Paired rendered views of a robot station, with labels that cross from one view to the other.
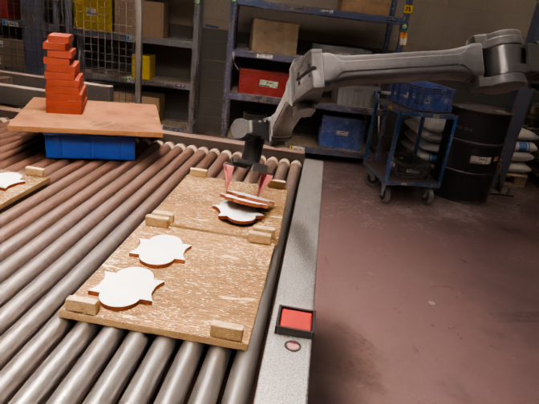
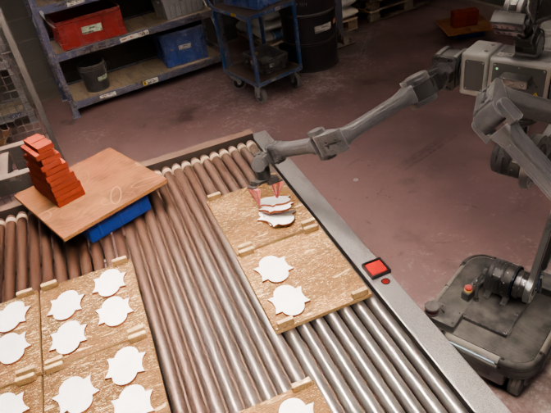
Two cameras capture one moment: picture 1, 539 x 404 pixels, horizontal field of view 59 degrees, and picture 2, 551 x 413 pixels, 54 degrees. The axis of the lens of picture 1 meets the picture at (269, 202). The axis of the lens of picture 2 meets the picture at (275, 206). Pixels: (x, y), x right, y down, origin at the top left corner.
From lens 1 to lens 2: 114 cm
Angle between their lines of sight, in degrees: 23
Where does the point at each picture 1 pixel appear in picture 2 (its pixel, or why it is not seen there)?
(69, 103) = (73, 191)
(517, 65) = (432, 90)
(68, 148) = (106, 228)
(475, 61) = (412, 97)
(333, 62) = (348, 133)
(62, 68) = (57, 168)
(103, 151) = (129, 215)
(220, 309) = (341, 283)
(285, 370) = (394, 294)
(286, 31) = not seen: outside the picture
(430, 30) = not seen: outside the picture
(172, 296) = (313, 291)
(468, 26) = not seen: outside the picture
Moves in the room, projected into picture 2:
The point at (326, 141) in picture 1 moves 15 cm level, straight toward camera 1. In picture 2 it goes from (174, 61) to (176, 65)
